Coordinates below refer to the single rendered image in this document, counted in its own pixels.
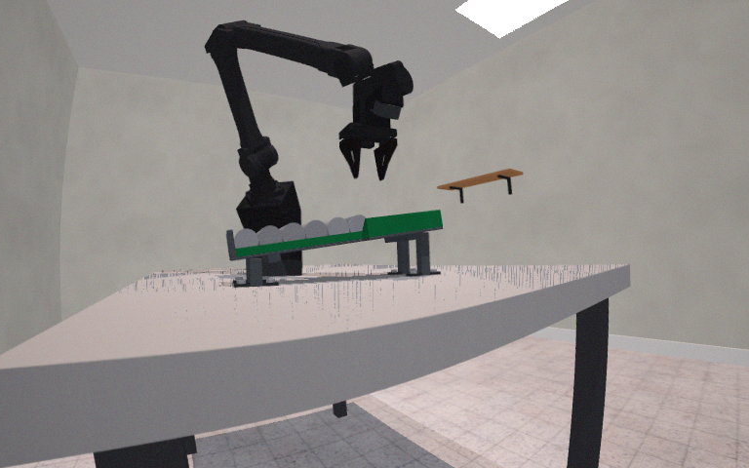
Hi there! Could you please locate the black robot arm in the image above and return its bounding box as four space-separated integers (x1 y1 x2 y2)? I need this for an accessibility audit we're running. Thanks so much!
205 20 414 205

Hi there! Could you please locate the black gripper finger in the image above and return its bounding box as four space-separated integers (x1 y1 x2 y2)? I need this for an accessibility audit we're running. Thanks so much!
339 136 362 178
374 140 398 180

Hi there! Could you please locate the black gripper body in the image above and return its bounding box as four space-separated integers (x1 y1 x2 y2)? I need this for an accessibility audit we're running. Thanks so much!
339 122 397 149

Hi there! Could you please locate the grey cylinder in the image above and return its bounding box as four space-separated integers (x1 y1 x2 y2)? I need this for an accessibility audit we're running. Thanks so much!
234 228 258 249
345 214 366 233
324 217 349 236
302 220 328 239
257 225 283 246
280 222 305 242

